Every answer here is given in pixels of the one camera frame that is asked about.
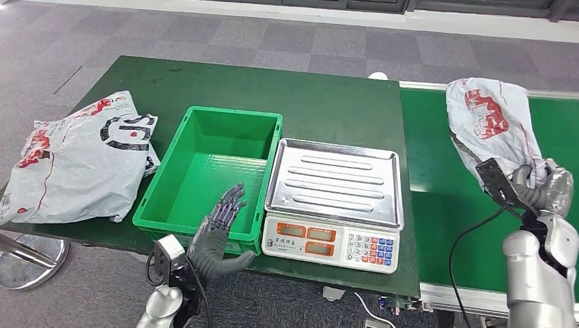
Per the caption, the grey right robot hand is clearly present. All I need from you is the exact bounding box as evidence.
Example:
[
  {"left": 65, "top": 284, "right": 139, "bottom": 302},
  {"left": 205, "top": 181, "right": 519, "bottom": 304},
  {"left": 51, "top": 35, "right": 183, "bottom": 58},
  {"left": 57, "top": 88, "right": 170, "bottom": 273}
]
[{"left": 513, "top": 158, "right": 574, "bottom": 218}]

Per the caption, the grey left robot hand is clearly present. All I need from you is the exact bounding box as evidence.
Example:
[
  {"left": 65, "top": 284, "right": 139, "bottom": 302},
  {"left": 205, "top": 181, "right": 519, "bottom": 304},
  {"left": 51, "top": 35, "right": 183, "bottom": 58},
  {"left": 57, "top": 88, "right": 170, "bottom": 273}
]
[{"left": 186, "top": 182, "right": 257, "bottom": 281}]

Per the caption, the grey parcel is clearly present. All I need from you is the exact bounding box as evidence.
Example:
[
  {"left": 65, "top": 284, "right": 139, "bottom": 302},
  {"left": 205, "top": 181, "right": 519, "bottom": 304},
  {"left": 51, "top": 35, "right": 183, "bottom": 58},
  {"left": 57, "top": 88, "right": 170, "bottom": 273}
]
[{"left": 445, "top": 77, "right": 550, "bottom": 189}]

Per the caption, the green plastic crate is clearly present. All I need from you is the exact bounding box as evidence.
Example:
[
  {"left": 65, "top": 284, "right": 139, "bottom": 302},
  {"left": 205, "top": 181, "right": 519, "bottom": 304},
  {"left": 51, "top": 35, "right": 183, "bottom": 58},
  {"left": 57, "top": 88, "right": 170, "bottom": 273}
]
[{"left": 132, "top": 105, "right": 283, "bottom": 257}]

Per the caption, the white table foot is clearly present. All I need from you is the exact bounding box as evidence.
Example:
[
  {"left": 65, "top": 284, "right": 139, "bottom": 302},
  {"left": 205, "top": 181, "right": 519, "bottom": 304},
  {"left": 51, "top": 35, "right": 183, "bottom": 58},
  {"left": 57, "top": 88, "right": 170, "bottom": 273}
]
[{"left": 322, "top": 286, "right": 345, "bottom": 303}]

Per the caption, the white scale with steel tray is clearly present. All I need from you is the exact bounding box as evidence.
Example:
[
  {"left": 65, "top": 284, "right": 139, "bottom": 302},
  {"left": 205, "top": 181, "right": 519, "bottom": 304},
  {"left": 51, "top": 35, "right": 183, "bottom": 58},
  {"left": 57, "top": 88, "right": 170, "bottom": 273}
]
[{"left": 261, "top": 137, "right": 405, "bottom": 275}]

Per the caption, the large grey bag, black print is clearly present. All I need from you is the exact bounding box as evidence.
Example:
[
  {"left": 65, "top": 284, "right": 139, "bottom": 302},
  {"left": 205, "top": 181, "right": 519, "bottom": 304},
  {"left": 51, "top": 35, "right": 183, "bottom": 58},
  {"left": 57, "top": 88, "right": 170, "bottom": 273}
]
[{"left": 0, "top": 90, "right": 159, "bottom": 226}]

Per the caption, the chrome stool base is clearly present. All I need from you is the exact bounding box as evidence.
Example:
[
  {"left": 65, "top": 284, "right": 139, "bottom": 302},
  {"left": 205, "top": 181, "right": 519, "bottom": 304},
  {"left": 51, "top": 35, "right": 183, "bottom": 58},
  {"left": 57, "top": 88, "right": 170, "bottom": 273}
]
[{"left": 0, "top": 233, "right": 70, "bottom": 292}]

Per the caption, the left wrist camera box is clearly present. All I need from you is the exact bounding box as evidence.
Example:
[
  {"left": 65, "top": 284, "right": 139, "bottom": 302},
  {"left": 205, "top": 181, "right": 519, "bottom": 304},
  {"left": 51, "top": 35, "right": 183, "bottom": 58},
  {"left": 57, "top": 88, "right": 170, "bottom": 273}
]
[{"left": 152, "top": 234, "right": 187, "bottom": 286}]

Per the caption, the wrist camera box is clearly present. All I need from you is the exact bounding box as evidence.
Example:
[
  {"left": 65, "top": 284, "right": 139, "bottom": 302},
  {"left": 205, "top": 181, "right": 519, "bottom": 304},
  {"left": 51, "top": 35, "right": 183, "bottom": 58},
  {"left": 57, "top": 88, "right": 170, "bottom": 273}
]
[
  {"left": 475, "top": 157, "right": 521, "bottom": 214},
  {"left": 152, "top": 234, "right": 187, "bottom": 286}
]

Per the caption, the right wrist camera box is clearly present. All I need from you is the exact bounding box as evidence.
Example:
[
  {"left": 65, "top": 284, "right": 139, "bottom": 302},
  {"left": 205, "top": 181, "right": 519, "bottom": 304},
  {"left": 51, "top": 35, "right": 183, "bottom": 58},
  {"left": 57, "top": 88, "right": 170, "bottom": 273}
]
[{"left": 475, "top": 157, "right": 521, "bottom": 214}]

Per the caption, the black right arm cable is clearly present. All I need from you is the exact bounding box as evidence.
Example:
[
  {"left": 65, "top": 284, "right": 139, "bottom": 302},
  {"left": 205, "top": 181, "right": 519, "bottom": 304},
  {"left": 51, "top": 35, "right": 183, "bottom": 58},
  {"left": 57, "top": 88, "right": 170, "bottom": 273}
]
[{"left": 449, "top": 201, "right": 510, "bottom": 328}]

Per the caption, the white floor cable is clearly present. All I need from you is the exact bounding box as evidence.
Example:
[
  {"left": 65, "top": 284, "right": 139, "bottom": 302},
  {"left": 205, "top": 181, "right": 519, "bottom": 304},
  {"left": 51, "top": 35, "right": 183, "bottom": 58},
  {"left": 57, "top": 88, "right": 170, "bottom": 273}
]
[{"left": 353, "top": 292, "right": 397, "bottom": 328}]

